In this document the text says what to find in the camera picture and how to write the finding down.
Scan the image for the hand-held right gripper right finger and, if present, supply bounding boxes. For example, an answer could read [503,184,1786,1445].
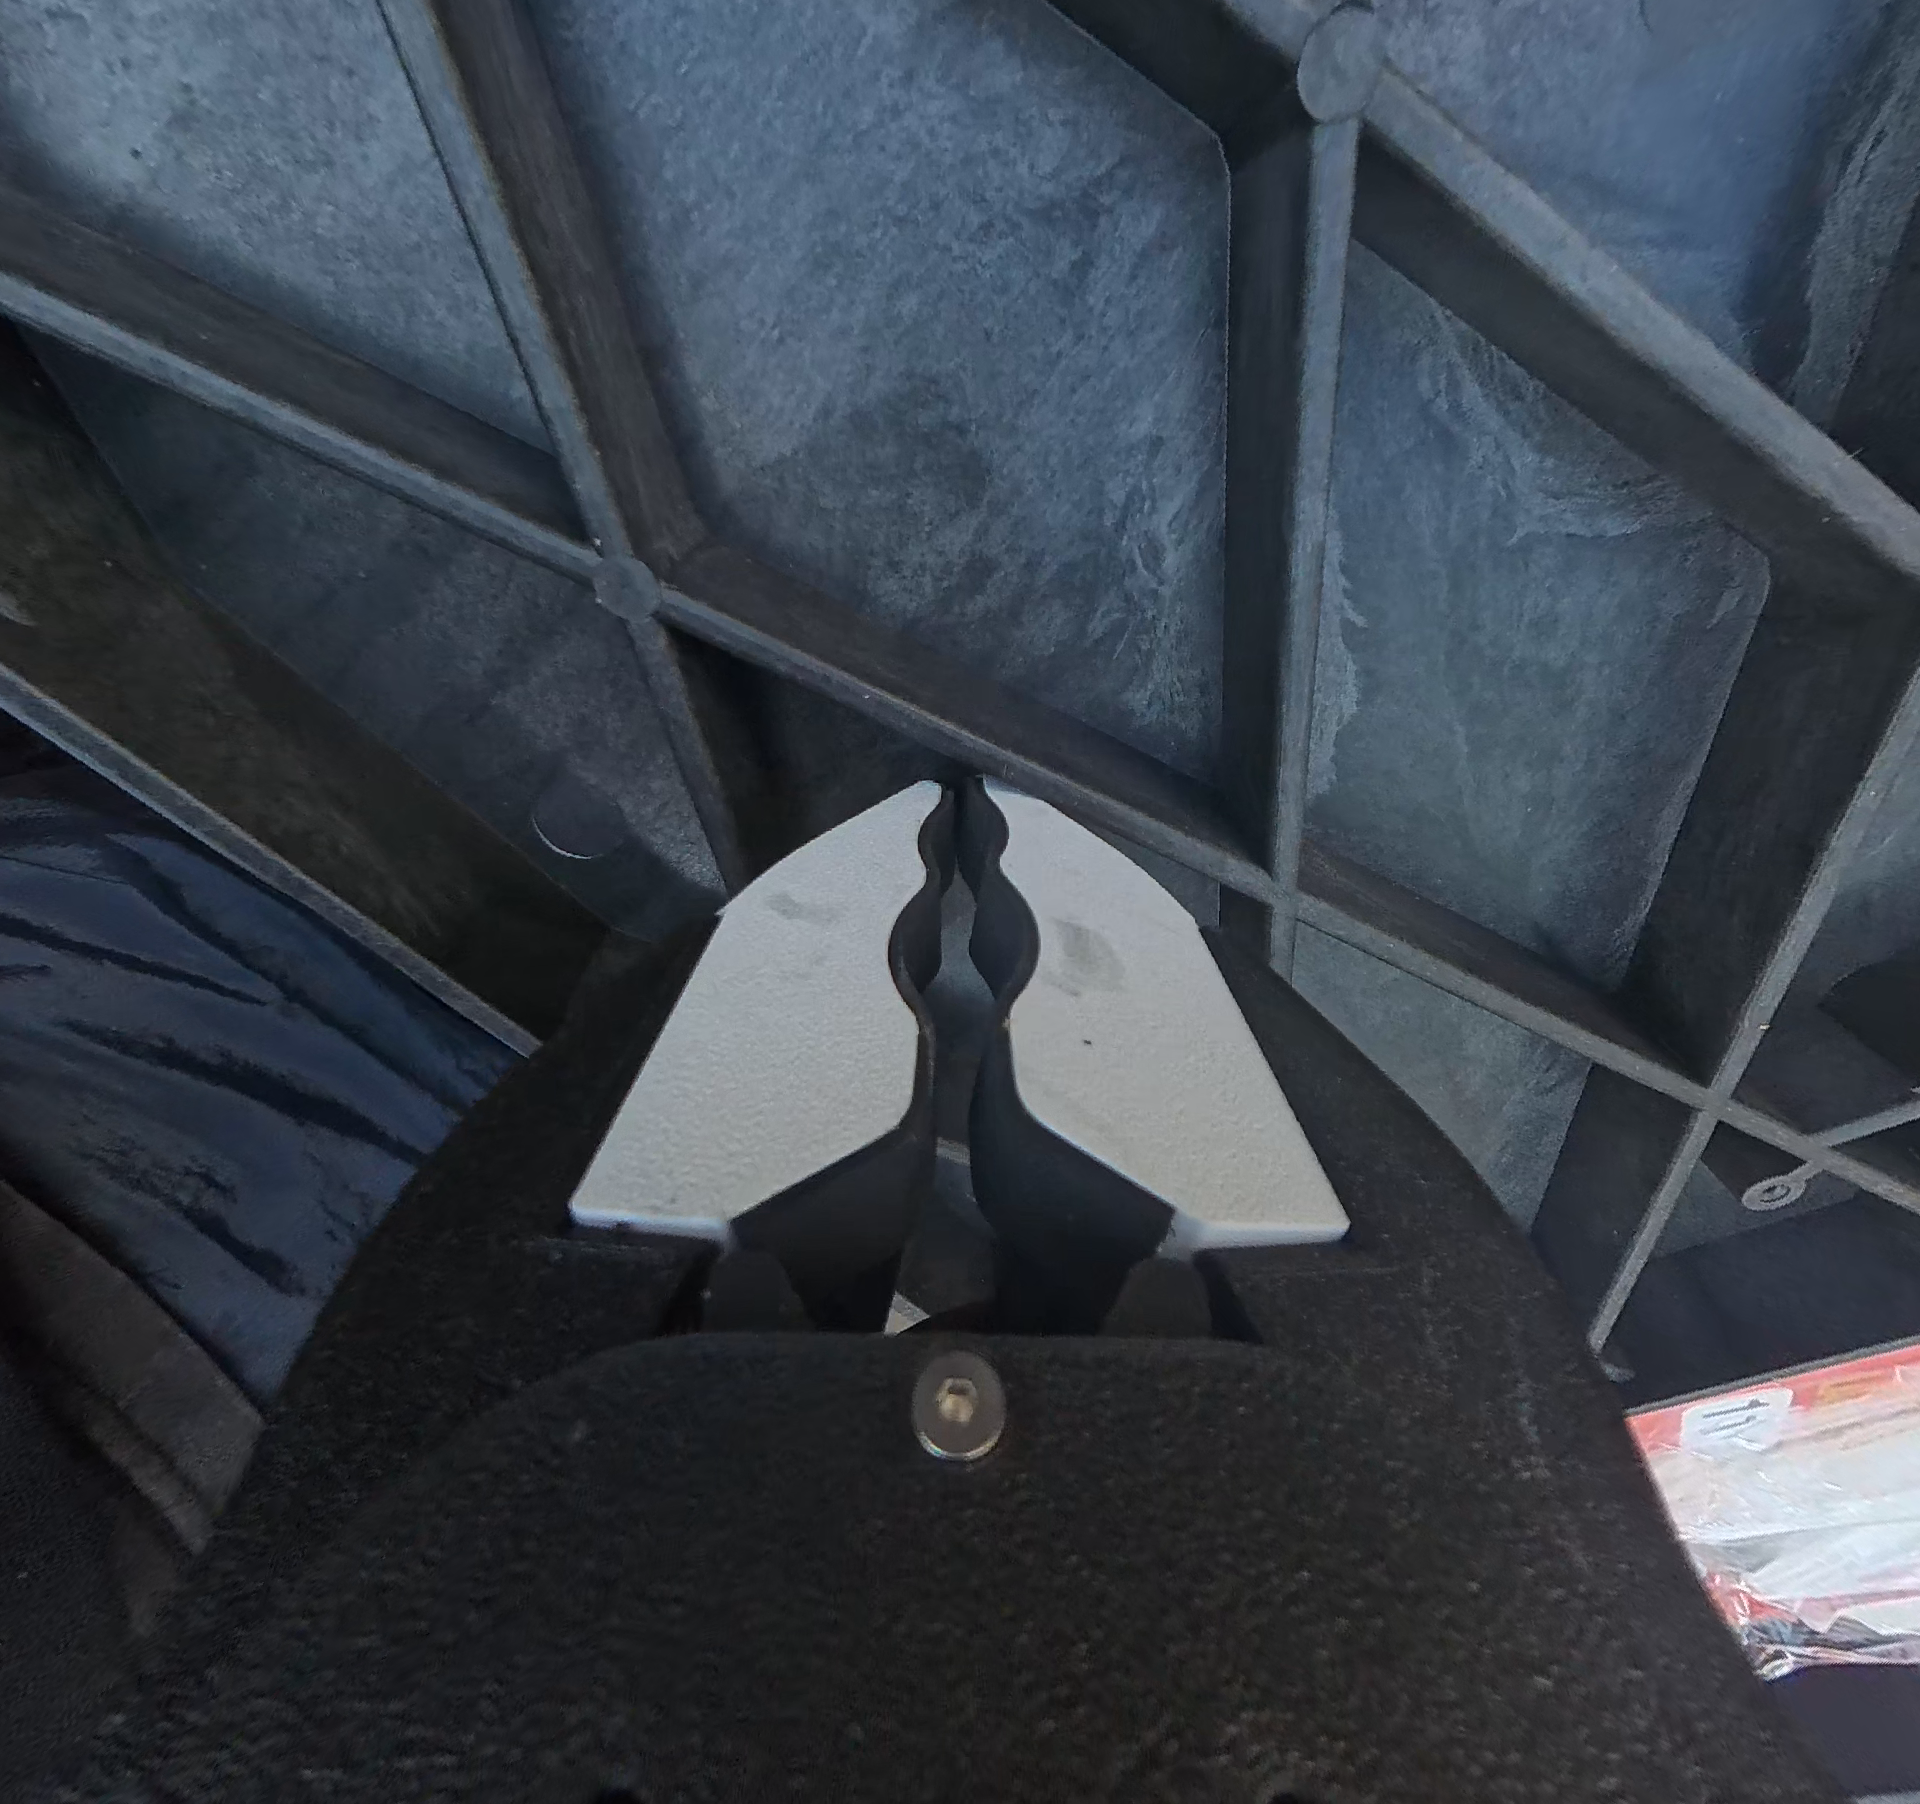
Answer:
[955,778,1352,1335]

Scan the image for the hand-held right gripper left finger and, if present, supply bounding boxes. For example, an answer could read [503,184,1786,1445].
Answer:
[569,779,966,1329]

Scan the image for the dark ribbed plastic crate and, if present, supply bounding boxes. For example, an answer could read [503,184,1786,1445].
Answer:
[0,0,1920,1386]

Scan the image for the red and white plastic packet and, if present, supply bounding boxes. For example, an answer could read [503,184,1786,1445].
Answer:
[1625,1329,1920,1685]

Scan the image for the person's black zipped jacket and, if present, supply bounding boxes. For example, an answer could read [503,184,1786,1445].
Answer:
[0,1173,279,1804]

